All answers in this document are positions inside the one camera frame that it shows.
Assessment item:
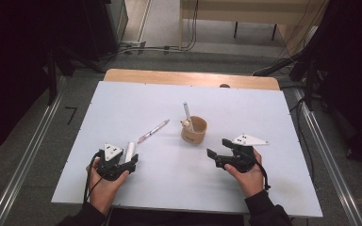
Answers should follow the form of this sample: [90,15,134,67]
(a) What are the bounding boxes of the tan pen holder cup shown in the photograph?
[180,115,208,146]

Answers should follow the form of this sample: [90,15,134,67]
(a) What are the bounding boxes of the clear pen with red ink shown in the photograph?
[136,119,171,145]

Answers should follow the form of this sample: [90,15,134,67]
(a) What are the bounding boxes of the grey cabinet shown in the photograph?
[105,0,129,43]

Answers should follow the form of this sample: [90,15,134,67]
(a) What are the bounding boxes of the dark curtain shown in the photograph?
[0,0,121,161]
[307,0,362,169]

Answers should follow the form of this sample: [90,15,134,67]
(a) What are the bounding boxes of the black floor cable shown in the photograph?
[288,84,320,191]

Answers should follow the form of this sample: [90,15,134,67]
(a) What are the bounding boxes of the person's left hand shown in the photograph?
[86,156,130,216]

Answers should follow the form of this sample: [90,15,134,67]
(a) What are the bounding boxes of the slim white pen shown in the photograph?
[182,101,196,132]

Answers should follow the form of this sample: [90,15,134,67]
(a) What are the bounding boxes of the grey floor cables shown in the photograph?
[100,43,196,62]

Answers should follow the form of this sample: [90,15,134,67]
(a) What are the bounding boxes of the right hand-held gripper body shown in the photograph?
[215,134,270,174]

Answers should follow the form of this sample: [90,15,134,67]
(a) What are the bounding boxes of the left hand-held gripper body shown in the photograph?
[95,143,133,182]

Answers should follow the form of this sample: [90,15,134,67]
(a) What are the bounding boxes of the wooden table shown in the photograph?
[103,68,281,91]

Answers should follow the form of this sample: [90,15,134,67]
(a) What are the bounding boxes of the hanging black cables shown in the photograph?
[185,0,201,51]

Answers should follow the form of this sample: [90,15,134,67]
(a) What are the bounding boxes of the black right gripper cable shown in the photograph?
[254,156,272,192]

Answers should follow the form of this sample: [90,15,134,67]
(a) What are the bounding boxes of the white table board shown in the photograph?
[50,80,324,218]

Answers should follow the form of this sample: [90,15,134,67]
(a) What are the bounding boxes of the person's right hand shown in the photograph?
[223,149,265,199]

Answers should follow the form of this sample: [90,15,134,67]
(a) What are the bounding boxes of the black metal stand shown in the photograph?
[253,53,328,111]
[45,43,102,106]

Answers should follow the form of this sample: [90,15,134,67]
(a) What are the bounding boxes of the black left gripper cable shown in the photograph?
[83,150,103,205]

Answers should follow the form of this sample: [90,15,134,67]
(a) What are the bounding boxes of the light wooden desk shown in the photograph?
[178,0,329,56]

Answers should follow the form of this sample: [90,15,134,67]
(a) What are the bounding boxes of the person's dark clothing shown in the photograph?
[107,208,246,226]

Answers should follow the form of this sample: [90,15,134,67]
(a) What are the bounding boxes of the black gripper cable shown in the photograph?
[254,156,272,192]
[83,150,103,205]

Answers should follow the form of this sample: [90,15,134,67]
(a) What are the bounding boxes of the thick white marker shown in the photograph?
[124,141,137,164]

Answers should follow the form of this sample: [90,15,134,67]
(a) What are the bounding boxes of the metal floor rail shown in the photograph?
[0,76,67,226]
[293,89,362,226]

